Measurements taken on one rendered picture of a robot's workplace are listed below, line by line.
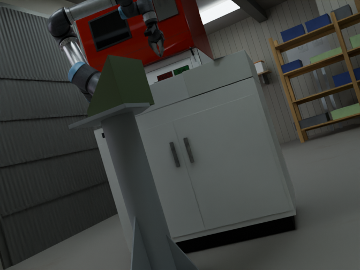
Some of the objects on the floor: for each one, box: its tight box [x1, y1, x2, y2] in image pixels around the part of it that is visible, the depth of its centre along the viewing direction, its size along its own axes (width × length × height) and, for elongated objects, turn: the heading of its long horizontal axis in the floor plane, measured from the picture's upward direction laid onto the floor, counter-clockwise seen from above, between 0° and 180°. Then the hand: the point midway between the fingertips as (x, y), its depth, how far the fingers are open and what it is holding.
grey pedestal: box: [68, 102, 200, 270], centre depth 166 cm, size 51×44×82 cm
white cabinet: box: [94, 77, 296, 253], centre depth 233 cm, size 64×96×82 cm, turn 170°
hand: (159, 54), depth 210 cm, fingers closed
